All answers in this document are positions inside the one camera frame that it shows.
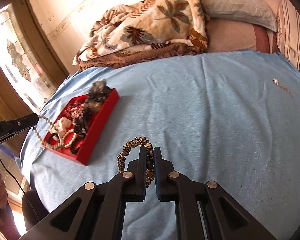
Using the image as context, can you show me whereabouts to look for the white pearl bracelet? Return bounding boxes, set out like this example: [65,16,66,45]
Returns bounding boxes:
[33,114,65,151]

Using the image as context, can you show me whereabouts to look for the black hair tie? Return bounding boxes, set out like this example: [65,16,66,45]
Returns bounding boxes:
[70,133,87,156]

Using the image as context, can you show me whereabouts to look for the leopard print scrunchie bracelet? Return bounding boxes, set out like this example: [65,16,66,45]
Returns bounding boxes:
[116,136,156,189]

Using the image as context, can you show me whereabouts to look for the black butterfly hair claw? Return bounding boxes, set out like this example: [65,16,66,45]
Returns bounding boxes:
[74,108,93,135]

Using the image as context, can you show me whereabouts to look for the red jewelry tray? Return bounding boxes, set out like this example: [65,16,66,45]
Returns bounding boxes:
[42,88,120,165]

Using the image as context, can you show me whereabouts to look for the thin black hair band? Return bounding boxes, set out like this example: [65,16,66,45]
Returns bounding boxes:
[48,133,59,142]

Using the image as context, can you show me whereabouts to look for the person's dark trouser knee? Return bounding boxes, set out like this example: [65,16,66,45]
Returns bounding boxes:
[22,190,49,231]

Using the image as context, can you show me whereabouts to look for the white printed scrunchie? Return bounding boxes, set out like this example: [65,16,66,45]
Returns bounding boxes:
[49,117,72,139]

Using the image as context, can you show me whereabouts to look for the red white patterned scrunchie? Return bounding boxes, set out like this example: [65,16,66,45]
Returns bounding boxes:
[63,99,87,121]

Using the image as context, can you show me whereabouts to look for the stained glass window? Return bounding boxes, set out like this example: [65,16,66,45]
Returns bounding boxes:
[0,4,56,113]

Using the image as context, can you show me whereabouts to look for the light blue bed cloth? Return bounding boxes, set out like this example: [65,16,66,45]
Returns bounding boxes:
[17,51,300,239]

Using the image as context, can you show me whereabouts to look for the grey fluffy scrunchie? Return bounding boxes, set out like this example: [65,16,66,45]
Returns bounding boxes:
[84,79,112,113]

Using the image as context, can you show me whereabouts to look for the pink bed sheet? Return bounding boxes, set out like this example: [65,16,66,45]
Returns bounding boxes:
[207,0,281,54]

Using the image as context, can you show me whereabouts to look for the floral leaf quilt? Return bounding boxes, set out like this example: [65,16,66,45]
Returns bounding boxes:
[72,0,209,70]

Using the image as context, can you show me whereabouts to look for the striped beige pillow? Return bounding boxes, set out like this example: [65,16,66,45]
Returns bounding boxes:
[276,0,300,72]

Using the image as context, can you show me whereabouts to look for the grey blue pillow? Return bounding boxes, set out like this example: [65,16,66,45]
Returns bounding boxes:
[202,0,277,32]

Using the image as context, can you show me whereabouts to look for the black cable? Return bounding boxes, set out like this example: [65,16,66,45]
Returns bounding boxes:
[0,151,27,196]

